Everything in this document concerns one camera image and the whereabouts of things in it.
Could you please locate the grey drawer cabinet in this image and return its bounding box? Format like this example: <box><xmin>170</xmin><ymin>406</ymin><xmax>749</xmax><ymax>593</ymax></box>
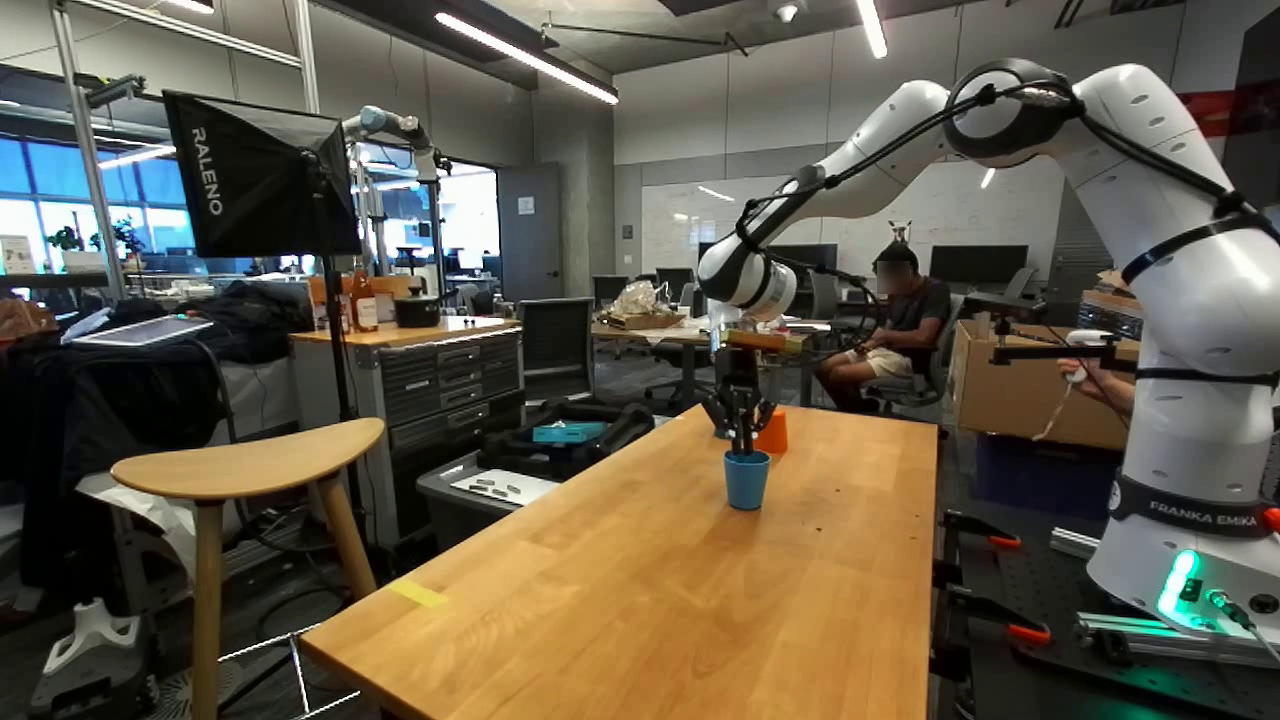
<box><xmin>289</xmin><ymin>316</ymin><xmax>527</xmax><ymax>551</ymax></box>

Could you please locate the brown cardboard box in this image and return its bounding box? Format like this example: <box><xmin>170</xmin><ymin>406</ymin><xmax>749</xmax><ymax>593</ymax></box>
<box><xmin>952</xmin><ymin>316</ymin><xmax>1138</xmax><ymax>457</ymax></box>

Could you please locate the red handled clamp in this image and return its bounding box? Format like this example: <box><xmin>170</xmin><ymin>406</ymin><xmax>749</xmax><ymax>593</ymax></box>
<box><xmin>933</xmin><ymin>583</ymin><xmax>1054</xmax><ymax>658</ymax></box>
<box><xmin>941</xmin><ymin>513</ymin><xmax>1026</xmax><ymax>561</ymax></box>

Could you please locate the black softbox light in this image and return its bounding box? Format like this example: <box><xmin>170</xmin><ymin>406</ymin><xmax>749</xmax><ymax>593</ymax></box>
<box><xmin>159</xmin><ymin>89</ymin><xmax>369</xmax><ymax>266</ymax></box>

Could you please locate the black jacket pile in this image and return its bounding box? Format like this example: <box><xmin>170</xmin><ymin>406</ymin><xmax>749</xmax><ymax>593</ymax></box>
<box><xmin>0</xmin><ymin>332</ymin><xmax>231</xmax><ymax>517</ymax></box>

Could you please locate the blue storage bin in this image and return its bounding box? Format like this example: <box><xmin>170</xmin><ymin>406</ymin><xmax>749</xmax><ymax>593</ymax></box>
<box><xmin>968</xmin><ymin>434</ymin><xmax>1126</xmax><ymax>529</ymax></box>

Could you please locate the black computer monitor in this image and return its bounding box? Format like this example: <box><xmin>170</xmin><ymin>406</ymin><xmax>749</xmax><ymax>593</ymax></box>
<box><xmin>927</xmin><ymin>239</ymin><xmax>1030</xmax><ymax>293</ymax></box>

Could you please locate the seated person in dark shirt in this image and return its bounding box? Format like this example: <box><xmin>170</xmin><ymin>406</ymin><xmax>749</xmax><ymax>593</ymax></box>
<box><xmin>812</xmin><ymin>235</ymin><xmax>956</xmax><ymax>416</ymax></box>

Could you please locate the orange plastic cup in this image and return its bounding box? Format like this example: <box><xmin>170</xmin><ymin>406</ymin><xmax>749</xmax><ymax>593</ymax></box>
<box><xmin>755</xmin><ymin>410</ymin><xmax>793</xmax><ymax>461</ymax></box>

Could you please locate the teal plastic item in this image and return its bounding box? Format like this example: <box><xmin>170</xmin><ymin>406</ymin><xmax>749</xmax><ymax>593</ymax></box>
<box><xmin>527</xmin><ymin>416</ymin><xmax>617</xmax><ymax>453</ymax></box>

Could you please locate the wooden stool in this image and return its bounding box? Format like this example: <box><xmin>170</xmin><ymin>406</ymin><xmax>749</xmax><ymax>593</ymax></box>
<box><xmin>107</xmin><ymin>411</ymin><xmax>391</xmax><ymax>720</ymax></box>

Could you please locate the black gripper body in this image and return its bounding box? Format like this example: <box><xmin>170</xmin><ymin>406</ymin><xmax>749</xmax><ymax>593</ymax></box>
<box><xmin>699</xmin><ymin>332</ymin><xmax>779</xmax><ymax>422</ymax></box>

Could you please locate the light blue plastic cup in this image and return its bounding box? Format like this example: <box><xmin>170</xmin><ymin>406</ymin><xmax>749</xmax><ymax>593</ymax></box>
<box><xmin>719</xmin><ymin>447</ymin><xmax>772</xmax><ymax>517</ymax></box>

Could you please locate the black light stand pole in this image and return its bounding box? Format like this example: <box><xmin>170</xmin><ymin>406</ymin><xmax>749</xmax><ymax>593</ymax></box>
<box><xmin>315</xmin><ymin>251</ymin><xmax>352</xmax><ymax>430</ymax></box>

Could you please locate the yellow tape strip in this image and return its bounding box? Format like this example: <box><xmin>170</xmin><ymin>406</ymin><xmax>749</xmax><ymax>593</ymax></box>
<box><xmin>387</xmin><ymin>575</ymin><xmax>453</xmax><ymax>611</ymax></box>

